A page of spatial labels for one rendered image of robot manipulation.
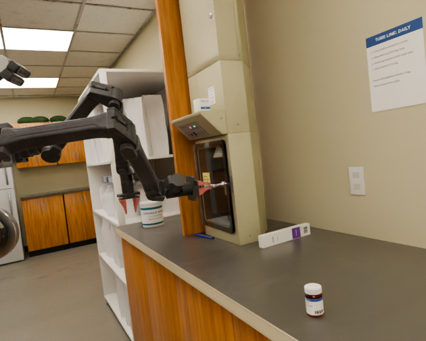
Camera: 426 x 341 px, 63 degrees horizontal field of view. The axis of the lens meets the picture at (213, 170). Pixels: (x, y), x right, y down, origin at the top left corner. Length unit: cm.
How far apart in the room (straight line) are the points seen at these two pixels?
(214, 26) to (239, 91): 28
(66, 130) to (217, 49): 72
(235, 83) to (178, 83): 39
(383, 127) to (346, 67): 29
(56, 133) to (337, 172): 111
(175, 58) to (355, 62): 84
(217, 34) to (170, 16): 43
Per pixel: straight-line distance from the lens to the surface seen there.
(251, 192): 148
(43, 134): 108
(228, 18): 157
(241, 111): 147
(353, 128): 151
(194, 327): 141
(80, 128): 104
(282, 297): 99
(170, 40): 182
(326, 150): 161
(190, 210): 176
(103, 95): 138
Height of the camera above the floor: 134
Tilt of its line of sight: 3 degrees down
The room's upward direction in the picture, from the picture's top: 6 degrees counter-clockwise
